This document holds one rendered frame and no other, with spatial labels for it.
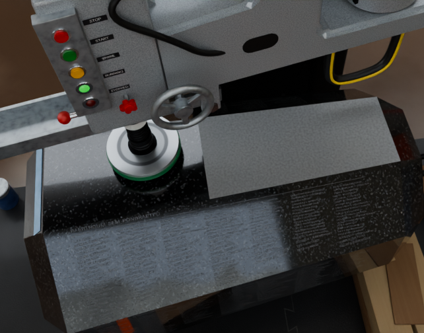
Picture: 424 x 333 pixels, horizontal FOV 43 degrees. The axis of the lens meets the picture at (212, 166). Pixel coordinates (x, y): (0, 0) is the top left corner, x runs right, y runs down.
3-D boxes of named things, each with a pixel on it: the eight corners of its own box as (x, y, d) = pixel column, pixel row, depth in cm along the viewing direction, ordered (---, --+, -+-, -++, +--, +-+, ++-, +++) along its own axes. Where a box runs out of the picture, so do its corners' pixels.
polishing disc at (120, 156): (181, 115, 163) (180, 112, 162) (177, 177, 152) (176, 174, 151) (111, 116, 164) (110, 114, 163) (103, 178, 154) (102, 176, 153)
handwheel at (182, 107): (206, 91, 134) (201, 50, 121) (218, 123, 129) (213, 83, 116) (148, 108, 133) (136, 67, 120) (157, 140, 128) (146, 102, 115)
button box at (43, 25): (110, 99, 122) (73, 3, 97) (113, 108, 121) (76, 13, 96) (76, 108, 121) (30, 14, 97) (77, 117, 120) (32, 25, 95)
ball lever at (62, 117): (90, 110, 130) (86, 101, 127) (92, 119, 128) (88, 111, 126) (59, 117, 129) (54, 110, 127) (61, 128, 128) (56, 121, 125)
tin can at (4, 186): (0, 190, 251) (-11, 177, 240) (21, 191, 250) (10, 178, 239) (-5, 210, 246) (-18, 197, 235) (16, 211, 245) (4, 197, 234)
